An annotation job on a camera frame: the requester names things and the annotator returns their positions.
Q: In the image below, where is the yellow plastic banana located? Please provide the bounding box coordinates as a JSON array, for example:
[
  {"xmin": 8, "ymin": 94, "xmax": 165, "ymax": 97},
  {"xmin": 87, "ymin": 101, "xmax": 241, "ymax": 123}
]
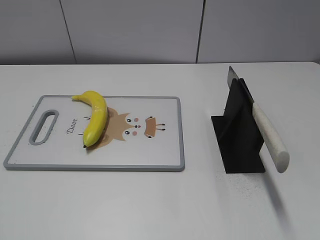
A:
[{"xmin": 71, "ymin": 90, "xmax": 108, "ymax": 148}]

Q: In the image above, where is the white handled kitchen knife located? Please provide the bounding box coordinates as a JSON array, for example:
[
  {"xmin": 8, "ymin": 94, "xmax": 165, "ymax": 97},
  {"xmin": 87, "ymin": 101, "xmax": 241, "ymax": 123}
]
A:
[{"xmin": 227, "ymin": 66, "xmax": 290, "ymax": 173}]

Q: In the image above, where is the black knife stand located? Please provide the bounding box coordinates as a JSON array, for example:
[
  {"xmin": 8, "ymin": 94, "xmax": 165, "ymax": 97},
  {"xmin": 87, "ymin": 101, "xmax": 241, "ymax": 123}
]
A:
[{"xmin": 211, "ymin": 78, "xmax": 266, "ymax": 174}]

